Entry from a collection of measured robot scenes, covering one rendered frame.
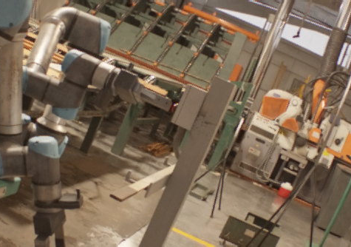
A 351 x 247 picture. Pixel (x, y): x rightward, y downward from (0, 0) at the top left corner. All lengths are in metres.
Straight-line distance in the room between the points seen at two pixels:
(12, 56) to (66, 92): 0.24
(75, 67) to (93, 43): 0.33
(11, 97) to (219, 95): 0.55
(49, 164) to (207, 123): 0.44
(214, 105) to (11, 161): 0.55
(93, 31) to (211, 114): 0.59
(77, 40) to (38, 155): 0.65
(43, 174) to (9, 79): 0.27
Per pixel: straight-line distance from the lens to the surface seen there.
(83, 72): 1.57
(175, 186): 1.52
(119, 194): 1.14
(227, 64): 11.36
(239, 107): 8.87
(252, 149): 9.79
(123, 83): 1.50
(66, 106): 1.59
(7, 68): 1.43
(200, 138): 1.49
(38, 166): 1.34
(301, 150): 9.94
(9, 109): 1.44
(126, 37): 11.93
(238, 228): 5.04
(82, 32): 1.89
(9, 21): 1.26
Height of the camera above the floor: 1.28
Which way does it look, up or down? 5 degrees down
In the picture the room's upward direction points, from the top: 24 degrees clockwise
